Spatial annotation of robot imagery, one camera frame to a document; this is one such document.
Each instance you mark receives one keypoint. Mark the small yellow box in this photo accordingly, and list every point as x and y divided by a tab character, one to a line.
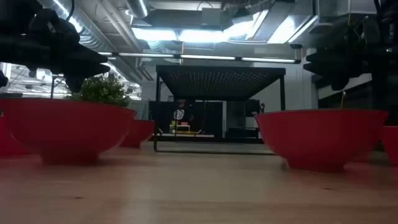
173	122

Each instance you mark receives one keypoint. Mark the black aluminium table frame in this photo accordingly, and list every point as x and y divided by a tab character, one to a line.
217	140

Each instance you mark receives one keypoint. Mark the green potted plant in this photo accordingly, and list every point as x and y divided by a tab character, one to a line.
102	90

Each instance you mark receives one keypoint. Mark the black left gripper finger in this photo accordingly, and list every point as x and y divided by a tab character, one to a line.
91	57
87	70

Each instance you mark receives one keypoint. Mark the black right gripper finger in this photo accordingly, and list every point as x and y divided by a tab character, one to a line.
326	56
337	74

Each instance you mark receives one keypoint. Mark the red bowl with floral inside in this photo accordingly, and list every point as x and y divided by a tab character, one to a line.
68	130
9	140
320	140
391	143
141	132

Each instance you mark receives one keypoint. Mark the small round silver duct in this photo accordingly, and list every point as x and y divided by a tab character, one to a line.
138	7

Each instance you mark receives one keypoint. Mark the grey cloth cover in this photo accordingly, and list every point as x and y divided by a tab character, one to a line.
140	109

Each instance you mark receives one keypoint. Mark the silver spiral ventilation duct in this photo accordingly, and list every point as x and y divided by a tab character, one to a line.
90	35

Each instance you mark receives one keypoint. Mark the long LED light bar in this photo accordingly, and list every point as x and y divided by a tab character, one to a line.
205	57

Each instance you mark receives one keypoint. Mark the black metal stand frame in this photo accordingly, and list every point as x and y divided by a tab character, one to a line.
53	87

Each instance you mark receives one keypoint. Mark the small black monitor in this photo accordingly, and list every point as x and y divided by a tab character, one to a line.
252	107

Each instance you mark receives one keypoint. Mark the small white table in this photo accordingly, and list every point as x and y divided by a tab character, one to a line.
182	128

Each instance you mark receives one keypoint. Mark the large silver ductwork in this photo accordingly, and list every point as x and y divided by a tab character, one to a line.
280	21

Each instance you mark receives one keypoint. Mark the black perforated metal rack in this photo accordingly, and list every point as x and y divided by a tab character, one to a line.
217	81

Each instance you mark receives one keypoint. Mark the black partition panel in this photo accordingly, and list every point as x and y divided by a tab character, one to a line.
211	118

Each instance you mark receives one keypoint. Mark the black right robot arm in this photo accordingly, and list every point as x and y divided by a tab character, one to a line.
385	62

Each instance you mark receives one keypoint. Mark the person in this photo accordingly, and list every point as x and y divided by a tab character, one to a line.
179	115

